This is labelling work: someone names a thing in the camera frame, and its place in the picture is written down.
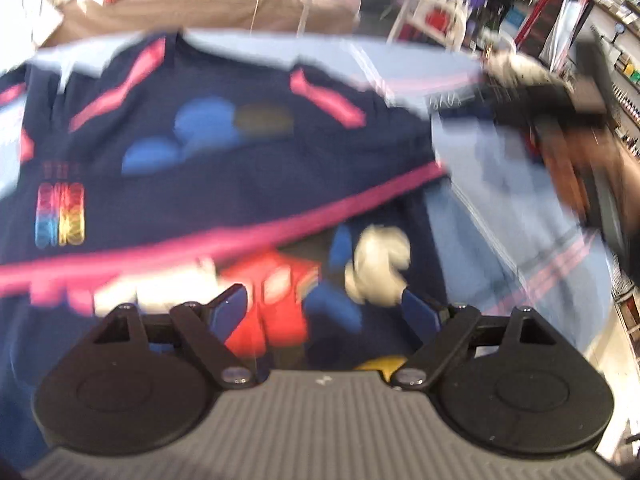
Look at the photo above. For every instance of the navy cartoon print sweatshirt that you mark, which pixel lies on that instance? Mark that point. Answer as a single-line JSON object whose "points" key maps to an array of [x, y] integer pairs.
{"points": [[225, 170]]}

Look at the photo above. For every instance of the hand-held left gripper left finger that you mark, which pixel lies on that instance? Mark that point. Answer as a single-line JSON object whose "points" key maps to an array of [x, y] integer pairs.
{"points": [[227, 310]]}

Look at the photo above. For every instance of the white trolley rack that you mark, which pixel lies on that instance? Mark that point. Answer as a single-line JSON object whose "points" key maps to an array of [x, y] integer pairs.
{"points": [[435, 10]]}

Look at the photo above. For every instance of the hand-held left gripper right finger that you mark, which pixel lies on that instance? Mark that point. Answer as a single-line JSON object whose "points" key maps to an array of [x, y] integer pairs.
{"points": [[419, 312]]}

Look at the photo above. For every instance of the blue striped bed sheet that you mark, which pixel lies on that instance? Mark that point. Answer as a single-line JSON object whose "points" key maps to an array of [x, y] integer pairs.
{"points": [[505, 210]]}

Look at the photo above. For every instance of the cream polka dot garment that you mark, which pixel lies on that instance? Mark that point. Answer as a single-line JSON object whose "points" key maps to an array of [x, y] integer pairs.
{"points": [[520, 67]]}

